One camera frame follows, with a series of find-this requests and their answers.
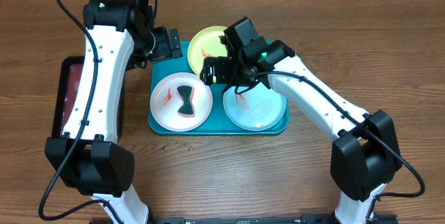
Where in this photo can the yellow plate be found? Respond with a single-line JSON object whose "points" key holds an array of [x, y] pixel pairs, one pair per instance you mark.
{"points": [[206, 43]]}

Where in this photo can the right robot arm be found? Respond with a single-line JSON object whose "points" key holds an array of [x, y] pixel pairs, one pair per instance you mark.
{"points": [[365, 153]]}

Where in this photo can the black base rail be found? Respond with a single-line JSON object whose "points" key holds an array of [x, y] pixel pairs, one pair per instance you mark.
{"points": [[304, 219]]}

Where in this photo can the white pink plate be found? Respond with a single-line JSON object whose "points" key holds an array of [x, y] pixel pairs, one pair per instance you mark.
{"points": [[165, 102]]}

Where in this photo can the teal plastic tray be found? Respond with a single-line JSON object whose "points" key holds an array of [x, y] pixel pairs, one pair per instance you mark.
{"points": [[217, 124]]}

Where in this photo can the dark red water tray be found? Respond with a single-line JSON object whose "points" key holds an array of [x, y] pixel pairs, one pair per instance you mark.
{"points": [[70, 75]]}

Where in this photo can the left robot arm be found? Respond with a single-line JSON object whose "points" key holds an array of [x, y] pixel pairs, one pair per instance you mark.
{"points": [[120, 35]]}

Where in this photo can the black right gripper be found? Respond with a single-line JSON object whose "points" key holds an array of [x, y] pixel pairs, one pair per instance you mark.
{"points": [[219, 65]]}

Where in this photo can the light blue plate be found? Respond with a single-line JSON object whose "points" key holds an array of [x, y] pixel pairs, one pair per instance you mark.
{"points": [[255, 110]]}

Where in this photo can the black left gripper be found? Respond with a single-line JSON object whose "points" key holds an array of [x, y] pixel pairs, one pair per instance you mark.
{"points": [[168, 50]]}

